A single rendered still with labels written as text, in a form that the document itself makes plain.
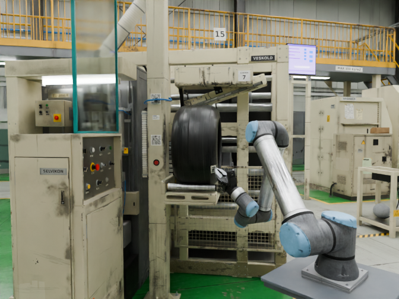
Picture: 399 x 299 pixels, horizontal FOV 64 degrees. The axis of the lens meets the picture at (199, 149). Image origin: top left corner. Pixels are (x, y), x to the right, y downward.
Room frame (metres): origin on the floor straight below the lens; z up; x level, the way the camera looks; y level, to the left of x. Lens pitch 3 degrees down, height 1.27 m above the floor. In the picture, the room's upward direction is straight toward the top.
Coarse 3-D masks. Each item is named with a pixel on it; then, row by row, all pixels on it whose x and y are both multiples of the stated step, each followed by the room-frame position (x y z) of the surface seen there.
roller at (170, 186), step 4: (168, 184) 2.20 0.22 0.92; (172, 184) 2.19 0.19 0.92; (176, 184) 2.19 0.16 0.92; (180, 184) 2.19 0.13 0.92; (184, 184) 2.18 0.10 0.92; (188, 184) 2.18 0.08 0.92; (192, 184) 2.18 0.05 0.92; (196, 184) 2.17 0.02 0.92; (200, 184) 2.17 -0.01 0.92; (204, 184) 2.17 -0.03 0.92; (208, 184) 2.17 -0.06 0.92; (212, 184) 2.17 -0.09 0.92; (168, 188) 2.19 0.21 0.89; (172, 188) 2.18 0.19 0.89; (176, 188) 2.18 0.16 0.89; (180, 188) 2.18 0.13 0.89; (184, 188) 2.17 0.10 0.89; (188, 188) 2.17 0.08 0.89; (192, 188) 2.16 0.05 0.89; (196, 188) 2.16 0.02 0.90; (200, 188) 2.16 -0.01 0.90; (204, 188) 2.15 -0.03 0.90; (208, 188) 2.15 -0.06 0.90; (212, 188) 2.14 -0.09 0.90; (216, 188) 2.14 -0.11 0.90
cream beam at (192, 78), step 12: (180, 72) 2.52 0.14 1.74; (192, 72) 2.50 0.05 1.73; (204, 72) 2.49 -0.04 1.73; (216, 72) 2.48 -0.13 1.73; (228, 72) 2.47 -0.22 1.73; (252, 72) 2.44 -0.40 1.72; (180, 84) 2.52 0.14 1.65; (192, 84) 2.51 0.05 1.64; (204, 84) 2.49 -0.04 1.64; (216, 84) 2.48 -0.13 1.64; (228, 84) 2.47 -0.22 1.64; (240, 84) 2.47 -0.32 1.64; (252, 84) 2.47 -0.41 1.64
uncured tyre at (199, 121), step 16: (176, 112) 2.23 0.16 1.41; (192, 112) 2.14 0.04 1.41; (208, 112) 2.14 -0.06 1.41; (176, 128) 2.08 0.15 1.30; (192, 128) 2.06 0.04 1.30; (208, 128) 2.05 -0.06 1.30; (176, 144) 2.05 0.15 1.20; (192, 144) 2.03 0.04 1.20; (208, 144) 2.03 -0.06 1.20; (176, 160) 2.07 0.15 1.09; (192, 160) 2.05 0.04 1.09; (208, 160) 2.04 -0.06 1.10; (176, 176) 2.17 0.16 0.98; (192, 176) 2.11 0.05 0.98; (208, 176) 2.10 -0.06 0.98
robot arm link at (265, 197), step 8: (272, 120) 1.79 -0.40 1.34; (280, 128) 1.74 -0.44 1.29; (280, 136) 1.74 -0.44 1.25; (288, 136) 1.78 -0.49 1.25; (280, 144) 1.77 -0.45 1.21; (288, 144) 1.79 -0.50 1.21; (264, 176) 1.89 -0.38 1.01; (264, 184) 1.89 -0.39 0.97; (264, 192) 1.90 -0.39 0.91; (272, 192) 1.90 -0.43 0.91; (264, 200) 1.92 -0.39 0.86; (272, 200) 1.94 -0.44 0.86; (264, 208) 1.94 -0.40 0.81; (256, 216) 1.94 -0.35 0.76; (264, 216) 1.95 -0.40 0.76; (272, 216) 1.98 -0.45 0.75
